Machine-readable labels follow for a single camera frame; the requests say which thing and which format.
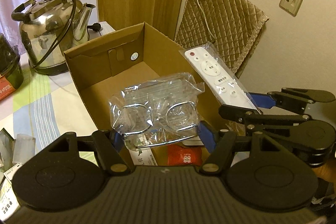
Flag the white remote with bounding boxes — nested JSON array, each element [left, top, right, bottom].
[[181, 43, 261, 114]]

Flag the red snack packet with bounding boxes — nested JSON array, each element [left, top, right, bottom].
[[167, 144, 202, 166]]

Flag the wire rack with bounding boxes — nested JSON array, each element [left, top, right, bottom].
[[109, 73, 205, 151]]

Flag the clear plastic cup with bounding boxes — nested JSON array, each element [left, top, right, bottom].
[[13, 134, 36, 164]]

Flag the green white medicine box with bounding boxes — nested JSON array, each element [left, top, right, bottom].
[[0, 163, 22, 222]]

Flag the parrot ointment box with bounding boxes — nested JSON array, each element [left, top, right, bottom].
[[129, 148, 157, 166]]

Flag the silver foil tea pouch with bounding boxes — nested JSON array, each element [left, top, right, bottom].
[[0, 128, 14, 170]]

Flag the checkered tablecloth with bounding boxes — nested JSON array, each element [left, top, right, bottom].
[[1, 54, 97, 153]]

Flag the cardboard box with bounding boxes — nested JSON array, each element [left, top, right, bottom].
[[63, 21, 237, 167]]

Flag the quilted chair cover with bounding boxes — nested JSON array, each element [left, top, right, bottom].
[[174, 0, 269, 77]]

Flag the black orange food bowl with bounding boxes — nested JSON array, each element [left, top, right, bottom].
[[0, 34, 24, 100]]

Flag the stainless steel kettle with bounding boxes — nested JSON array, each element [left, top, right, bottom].
[[11, 0, 96, 76]]

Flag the network wall plate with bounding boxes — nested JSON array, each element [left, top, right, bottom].
[[279, 0, 303, 17]]

